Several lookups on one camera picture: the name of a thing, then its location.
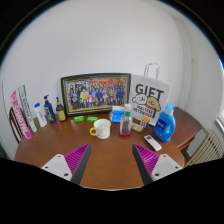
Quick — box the white paper gift bag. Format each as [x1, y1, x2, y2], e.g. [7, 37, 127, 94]
[128, 62, 172, 127]

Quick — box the white radiator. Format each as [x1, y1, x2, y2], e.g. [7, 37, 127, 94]
[184, 129, 224, 168]

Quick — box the dark blue pump bottle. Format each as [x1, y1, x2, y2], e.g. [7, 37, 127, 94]
[43, 94, 57, 124]

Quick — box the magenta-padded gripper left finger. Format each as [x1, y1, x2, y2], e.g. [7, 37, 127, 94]
[41, 143, 92, 186]

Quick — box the flat round red coaster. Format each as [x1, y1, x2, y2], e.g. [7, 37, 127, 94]
[118, 132, 133, 139]

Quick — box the amber pump bottle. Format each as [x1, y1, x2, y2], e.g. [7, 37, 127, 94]
[55, 96, 67, 122]

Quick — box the blue detergent bottle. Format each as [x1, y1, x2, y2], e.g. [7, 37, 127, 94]
[152, 102, 177, 143]

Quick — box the framed group photo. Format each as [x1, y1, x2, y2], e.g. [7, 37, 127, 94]
[60, 72, 132, 118]

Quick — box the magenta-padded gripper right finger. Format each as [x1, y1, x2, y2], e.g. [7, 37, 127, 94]
[132, 143, 183, 186]

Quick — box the white mug with yellow rim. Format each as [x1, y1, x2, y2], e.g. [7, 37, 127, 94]
[89, 118, 112, 140]

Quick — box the clear green-labelled drink bottle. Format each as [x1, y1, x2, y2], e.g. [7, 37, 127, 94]
[119, 103, 134, 137]

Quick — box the puzzle cube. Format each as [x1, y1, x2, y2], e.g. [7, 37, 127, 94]
[139, 116, 151, 129]

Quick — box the small snack packet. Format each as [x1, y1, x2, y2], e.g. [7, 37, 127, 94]
[130, 122, 144, 133]

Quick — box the white remote control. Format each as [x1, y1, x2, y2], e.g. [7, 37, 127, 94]
[143, 134, 163, 152]

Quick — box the pink and white long box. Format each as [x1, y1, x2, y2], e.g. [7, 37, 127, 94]
[9, 90, 33, 141]

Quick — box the white bottle with blue cap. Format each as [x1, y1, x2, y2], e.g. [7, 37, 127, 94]
[33, 102, 48, 128]

